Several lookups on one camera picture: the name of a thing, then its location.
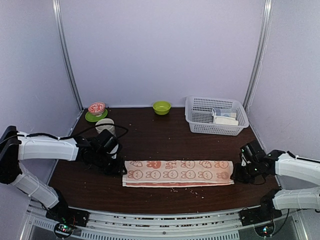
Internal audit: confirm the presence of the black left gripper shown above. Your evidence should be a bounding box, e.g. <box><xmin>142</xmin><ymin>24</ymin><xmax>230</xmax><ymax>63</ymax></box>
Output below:
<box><xmin>93</xmin><ymin>150</ymin><xmax>127</xmax><ymax>176</ymax></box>

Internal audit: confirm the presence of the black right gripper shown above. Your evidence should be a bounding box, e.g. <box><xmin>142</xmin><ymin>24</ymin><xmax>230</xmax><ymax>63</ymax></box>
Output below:
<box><xmin>230</xmin><ymin>161</ymin><xmax>260</xmax><ymax>184</ymax></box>

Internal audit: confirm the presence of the orange patterned towel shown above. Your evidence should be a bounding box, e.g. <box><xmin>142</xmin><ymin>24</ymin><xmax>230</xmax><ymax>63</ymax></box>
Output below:
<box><xmin>122</xmin><ymin>160</ymin><xmax>234</xmax><ymax>188</ymax></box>

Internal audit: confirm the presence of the white towel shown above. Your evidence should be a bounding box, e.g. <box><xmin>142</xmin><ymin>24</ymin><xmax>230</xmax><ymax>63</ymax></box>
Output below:
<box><xmin>213</xmin><ymin>116</ymin><xmax>239</xmax><ymax>126</ymax></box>

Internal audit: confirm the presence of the white plastic basket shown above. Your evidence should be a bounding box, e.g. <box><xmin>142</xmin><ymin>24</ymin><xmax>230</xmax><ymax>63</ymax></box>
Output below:
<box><xmin>185</xmin><ymin>96</ymin><xmax>249</xmax><ymax>136</ymax></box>

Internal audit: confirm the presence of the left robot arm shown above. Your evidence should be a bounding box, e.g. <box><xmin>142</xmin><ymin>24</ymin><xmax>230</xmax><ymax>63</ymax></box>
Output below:
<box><xmin>0</xmin><ymin>125</ymin><xmax>127</xmax><ymax>227</ymax></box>

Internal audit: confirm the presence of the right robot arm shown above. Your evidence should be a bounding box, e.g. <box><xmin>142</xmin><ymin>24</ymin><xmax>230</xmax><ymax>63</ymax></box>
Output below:
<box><xmin>230</xmin><ymin>140</ymin><xmax>320</xmax><ymax>226</ymax></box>

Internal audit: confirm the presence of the white ceramic mug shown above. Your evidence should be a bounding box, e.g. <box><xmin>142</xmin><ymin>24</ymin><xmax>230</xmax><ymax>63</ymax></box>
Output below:
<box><xmin>95</xmin><ymin>118</ymin><xmax>117</xmax><ymax>137</ymax></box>

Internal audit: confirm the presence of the green saucer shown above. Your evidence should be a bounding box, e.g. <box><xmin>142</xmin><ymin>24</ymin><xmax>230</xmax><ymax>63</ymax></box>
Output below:
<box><xmin>85</xmin><ymin>109</ymin><xmax>108</xmax><ymax>123</ymax></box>

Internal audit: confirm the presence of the red patterned bowl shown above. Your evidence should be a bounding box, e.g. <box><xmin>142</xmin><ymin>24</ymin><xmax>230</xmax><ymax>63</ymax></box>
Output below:
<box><xmin>88</xmin><ymin>102</ymin><xmax>106</xmax><ymax>117</ymax></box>

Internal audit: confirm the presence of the rolled grey blue towel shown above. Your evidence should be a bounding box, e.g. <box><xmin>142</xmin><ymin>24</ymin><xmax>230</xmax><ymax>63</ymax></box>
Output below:
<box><xmin>211</xmin><ymin>108</ymin><xmax>237</xmax><ymax>119</ymax></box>

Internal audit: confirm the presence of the green bowl behind towel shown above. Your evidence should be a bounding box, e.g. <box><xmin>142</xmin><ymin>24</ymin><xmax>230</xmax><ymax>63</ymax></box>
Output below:
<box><xmin>152</xmin><ymin>101</ymin><xmax>172</xmax><ymax>116</ymax></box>

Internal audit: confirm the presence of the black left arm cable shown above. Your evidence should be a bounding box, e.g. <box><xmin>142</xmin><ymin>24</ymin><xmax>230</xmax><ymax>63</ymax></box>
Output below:
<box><xmin>14</xmin><ymin>124</ymin><xmax>130</xmax><ymax>146</ymax></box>

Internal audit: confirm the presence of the right aluminium frame post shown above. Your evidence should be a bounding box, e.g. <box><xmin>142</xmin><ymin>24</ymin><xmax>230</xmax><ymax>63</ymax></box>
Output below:
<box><xmin>243</xmin><ymin>0</ymin><xmax>274</xmax><ymax>111</ymax></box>

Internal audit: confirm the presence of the aluminium frame post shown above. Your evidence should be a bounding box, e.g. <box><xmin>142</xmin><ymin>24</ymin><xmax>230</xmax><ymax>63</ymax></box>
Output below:
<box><xmin>243</xmin><ymin>0</ymin><xmax>274</xmax><ymax>111</ymax></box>
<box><xmin>52</xmin><ymin>0</ymin><xmax>84</xmax><ymax>112</ymax></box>

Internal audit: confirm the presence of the left aluminium frame post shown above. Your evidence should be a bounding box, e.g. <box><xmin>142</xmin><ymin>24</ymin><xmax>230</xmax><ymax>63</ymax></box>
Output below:
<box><xmin>52</xmin><ymin>0</ymin><xmax>84</xmax><ymax>112</ymax></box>

